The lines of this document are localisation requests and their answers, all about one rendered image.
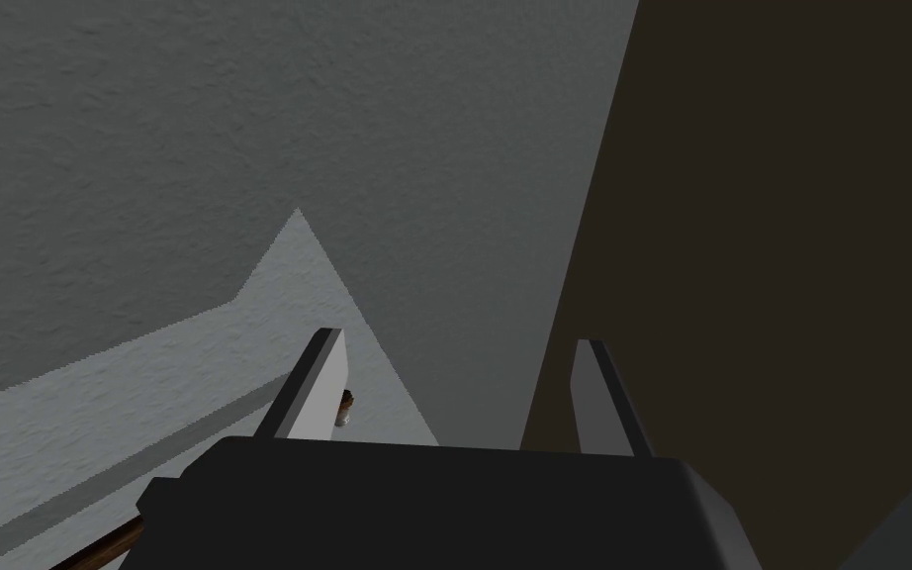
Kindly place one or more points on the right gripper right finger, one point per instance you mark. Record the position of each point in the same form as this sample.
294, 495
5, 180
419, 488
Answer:
600, 408

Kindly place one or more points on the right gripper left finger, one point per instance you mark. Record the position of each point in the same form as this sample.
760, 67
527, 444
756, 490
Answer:
315, 396

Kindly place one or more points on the dark brown door leaf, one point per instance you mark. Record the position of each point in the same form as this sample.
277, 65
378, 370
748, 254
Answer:
757, 237

